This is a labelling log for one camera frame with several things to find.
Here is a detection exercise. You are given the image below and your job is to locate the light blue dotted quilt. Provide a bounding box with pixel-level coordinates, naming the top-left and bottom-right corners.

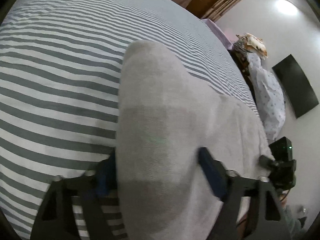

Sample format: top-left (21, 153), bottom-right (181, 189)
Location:
top-left (246, 53), bottom-right (287, 140)

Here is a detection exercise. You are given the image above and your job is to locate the black wall television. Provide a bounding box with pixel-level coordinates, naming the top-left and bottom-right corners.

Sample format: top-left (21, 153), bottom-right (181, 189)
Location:
top-left (272, 54), bottom-right (319, 119)

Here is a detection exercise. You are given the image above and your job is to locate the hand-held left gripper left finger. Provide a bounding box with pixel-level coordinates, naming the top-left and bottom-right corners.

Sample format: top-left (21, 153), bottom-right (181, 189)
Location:
top-left (30, 152), bottom-right (118, 240)

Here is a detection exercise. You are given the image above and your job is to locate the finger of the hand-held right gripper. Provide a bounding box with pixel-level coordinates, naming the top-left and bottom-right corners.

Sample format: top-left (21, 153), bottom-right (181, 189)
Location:
top-left (259, 154), bottom-right (278, 172)

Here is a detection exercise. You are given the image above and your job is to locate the person's right forearm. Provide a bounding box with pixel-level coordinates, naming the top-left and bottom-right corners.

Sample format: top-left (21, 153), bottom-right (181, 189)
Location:
top-left (282, 202), bottom-right (307, 239)

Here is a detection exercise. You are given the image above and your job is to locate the pile of clothes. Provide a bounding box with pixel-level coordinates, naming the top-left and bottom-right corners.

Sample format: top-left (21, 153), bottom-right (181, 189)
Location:
top-left (232, 32), bottom-right (268, 60)

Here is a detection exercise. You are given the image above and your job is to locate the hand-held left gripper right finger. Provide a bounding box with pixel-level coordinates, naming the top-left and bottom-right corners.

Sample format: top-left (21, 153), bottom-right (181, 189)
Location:
top-left (198, 147), bottom-right (292, 240)

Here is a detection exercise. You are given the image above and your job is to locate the grey fleece towel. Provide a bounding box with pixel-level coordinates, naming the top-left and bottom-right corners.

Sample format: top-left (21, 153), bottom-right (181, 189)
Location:
top-left (115, 40), bottom-right (275, 240)

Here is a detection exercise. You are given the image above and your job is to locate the grey striped bed sheet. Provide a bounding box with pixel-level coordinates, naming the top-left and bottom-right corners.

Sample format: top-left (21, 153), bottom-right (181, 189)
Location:
top-left (0, 0), bottom-right (260, 240)

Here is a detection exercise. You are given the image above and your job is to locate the brown striped curtain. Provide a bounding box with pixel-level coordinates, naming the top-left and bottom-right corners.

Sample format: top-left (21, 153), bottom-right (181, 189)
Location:
top-left (204, 0), bottom-right (257, 22)

